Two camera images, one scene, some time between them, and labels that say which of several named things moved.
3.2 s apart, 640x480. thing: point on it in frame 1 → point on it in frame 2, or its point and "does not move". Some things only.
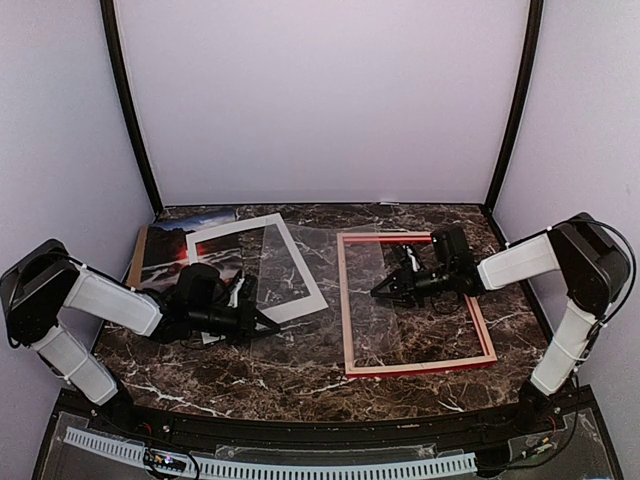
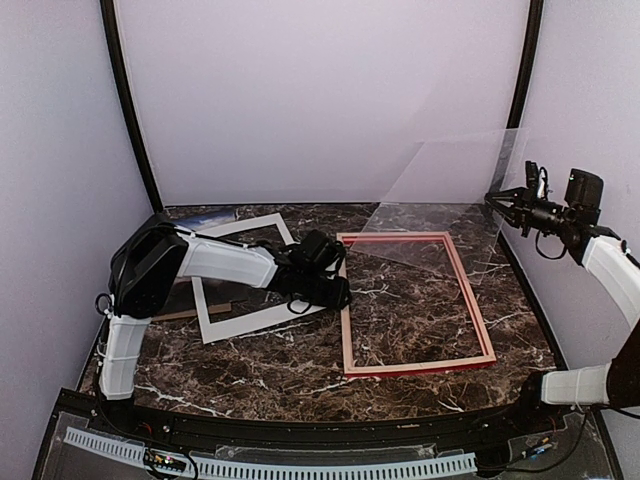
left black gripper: (243, 327) → (336, 300)
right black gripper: (405, 282) → (520, 213)
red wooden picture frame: (353, 370) does not move
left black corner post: (115, 51) does not move
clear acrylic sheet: (300, 290) → (436, 216)
